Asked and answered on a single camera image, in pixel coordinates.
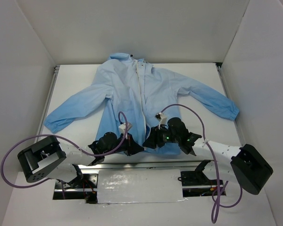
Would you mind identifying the light blue zip jacket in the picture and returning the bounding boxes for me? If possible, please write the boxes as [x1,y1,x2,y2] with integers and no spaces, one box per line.
[44,53,239,145]

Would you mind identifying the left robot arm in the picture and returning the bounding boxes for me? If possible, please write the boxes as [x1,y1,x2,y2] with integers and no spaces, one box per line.
[17,132,144,188]

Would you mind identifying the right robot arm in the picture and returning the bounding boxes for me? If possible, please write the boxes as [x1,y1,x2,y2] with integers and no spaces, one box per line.
[143,117,273,195]

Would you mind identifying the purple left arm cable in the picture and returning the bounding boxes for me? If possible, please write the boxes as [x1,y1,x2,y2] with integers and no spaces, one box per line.
[0,111,129,189]

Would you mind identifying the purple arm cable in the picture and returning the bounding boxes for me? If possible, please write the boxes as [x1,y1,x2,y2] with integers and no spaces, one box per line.
[0,111,129,189]
[160,103,243,224]

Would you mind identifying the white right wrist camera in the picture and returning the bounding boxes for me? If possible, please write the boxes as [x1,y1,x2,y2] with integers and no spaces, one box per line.
[155,112,167,129]

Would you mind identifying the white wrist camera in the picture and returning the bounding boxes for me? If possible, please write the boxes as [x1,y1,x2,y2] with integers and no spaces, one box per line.
[155,112,167,129]
[118,122,132,134]

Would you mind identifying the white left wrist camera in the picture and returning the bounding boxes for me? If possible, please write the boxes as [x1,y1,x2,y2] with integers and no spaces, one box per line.
[118,122,132,134]

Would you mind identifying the aluminium rail frame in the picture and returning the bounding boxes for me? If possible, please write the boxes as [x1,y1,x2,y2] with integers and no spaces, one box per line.
[33,61,247,205]

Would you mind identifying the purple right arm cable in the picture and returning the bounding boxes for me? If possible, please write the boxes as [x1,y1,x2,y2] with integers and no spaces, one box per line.
[160,103,243,224]

